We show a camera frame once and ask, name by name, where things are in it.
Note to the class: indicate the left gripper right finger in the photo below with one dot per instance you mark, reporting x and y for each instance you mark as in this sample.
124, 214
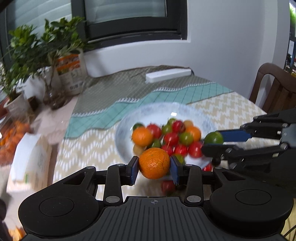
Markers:
189, 176

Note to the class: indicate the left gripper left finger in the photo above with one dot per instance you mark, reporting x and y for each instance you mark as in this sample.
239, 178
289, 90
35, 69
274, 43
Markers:
117, 176

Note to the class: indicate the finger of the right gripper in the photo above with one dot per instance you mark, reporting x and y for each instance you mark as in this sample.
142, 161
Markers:
235, 135
220, 152

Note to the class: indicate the green lime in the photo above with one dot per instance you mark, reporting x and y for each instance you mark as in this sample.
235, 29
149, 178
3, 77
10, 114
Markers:
214, 138

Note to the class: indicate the large red tomato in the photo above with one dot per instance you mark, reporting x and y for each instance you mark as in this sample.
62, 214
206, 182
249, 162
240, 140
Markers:
194, 150

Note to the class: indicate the orange mandarin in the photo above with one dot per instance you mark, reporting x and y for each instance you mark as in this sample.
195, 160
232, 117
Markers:
154, 163
195, 132
142, 136

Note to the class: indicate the wooden chair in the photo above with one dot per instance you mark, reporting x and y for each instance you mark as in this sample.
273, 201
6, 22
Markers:
282, 93

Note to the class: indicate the patterned tablecloth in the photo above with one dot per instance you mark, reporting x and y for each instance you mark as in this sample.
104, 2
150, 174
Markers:
101, 117

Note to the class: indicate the white tissue box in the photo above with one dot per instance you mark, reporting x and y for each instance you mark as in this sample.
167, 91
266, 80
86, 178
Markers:
30, 167

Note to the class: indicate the white power strip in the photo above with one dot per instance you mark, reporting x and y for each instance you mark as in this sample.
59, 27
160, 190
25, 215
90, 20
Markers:
168, 74

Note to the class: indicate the clear box of oranges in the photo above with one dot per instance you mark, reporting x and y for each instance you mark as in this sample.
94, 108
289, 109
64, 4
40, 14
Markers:
12, 131

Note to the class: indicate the printed paper bag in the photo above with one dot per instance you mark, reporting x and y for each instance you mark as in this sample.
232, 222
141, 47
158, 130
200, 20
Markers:
72, 72

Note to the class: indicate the small potted plant white pot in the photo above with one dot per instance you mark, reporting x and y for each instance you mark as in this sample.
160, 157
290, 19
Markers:
15, 101

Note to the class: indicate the leafy plant glass vase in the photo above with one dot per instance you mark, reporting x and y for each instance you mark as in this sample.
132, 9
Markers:
37, 56

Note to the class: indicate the dark framed window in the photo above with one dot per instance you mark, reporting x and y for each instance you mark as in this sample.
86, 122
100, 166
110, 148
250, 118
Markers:
106, 23

